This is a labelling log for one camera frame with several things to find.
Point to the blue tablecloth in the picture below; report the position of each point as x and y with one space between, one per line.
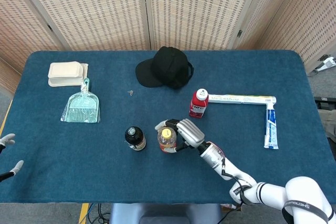
78 161

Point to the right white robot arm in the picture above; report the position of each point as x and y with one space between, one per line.
262 190

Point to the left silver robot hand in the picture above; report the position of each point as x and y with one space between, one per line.
8 138

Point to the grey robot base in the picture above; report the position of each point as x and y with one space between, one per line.
165 213

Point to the small cardboard box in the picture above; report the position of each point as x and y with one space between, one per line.
231 207

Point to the white device on floor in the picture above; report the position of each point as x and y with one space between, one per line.
326 64

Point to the small metal pin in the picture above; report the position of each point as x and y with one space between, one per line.
130 93

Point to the dark tea bottle black cap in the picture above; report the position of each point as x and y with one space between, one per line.
135 140

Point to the beige fabric bundle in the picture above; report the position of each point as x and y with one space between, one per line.
329 124

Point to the black frame beside table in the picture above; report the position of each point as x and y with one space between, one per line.
325 102

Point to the blue and white tube pack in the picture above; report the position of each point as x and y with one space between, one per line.
271 127

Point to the teal dustpan in plastic bag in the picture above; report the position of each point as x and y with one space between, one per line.
81 106

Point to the woven folding screen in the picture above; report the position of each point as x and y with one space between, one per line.
105 11

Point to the cream pulp lunch box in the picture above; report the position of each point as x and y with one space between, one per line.
65 73

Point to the red NFC juice bottle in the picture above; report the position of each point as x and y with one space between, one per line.
198 106

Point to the black baseball cap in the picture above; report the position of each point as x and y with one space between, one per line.
165 69

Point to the long white toothpaste box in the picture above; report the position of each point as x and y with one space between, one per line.
236 99

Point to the iced tea bottle yellow cap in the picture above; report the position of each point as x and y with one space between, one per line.
166 140

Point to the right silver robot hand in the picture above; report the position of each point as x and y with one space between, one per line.
190 132

